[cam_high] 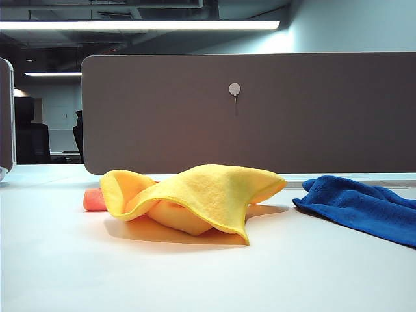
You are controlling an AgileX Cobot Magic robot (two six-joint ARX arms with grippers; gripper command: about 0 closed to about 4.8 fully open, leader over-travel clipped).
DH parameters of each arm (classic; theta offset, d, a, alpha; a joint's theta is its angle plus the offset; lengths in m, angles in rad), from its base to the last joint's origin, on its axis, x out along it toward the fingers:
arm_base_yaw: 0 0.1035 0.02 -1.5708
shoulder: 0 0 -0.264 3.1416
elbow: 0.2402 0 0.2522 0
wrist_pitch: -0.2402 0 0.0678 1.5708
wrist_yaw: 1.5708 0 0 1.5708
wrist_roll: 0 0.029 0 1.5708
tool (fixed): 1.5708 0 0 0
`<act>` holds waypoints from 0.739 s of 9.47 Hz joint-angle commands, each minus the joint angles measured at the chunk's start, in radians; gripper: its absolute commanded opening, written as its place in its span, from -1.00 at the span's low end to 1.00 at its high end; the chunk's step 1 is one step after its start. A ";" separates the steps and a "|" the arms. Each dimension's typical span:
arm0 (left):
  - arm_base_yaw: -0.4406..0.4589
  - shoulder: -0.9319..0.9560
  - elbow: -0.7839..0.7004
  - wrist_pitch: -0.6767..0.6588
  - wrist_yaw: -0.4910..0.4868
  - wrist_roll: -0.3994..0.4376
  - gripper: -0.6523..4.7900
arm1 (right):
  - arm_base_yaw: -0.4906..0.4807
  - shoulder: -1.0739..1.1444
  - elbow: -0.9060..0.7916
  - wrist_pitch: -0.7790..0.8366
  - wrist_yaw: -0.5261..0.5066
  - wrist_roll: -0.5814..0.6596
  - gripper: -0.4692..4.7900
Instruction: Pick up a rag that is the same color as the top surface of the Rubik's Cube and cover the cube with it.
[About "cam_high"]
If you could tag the yellow microfiber rag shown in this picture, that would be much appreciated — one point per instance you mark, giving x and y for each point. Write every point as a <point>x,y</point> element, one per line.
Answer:
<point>201,195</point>

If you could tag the orange rag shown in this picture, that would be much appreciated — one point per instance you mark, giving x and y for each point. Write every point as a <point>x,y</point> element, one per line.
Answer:
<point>94,200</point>

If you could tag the blue microfiber rag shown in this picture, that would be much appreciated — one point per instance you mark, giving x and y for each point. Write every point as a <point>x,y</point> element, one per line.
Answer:
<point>357,208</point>

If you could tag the grey desk divider panel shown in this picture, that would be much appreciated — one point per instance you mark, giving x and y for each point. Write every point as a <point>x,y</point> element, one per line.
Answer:
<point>227,130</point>

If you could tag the black office chair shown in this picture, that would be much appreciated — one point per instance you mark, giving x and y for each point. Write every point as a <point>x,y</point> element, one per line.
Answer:
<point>78,136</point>

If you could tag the long ceiling light strip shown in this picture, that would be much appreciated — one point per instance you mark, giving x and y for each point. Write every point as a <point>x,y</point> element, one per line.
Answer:
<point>139,25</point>

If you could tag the short ceiling light strip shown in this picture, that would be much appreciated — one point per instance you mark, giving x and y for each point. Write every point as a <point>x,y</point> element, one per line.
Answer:
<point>53,74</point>

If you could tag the black cabinet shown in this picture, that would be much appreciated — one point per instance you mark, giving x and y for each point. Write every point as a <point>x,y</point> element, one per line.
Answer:
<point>31,136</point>

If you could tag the white adhesive wall hook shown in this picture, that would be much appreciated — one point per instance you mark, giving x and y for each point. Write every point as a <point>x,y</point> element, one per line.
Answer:
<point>234,89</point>

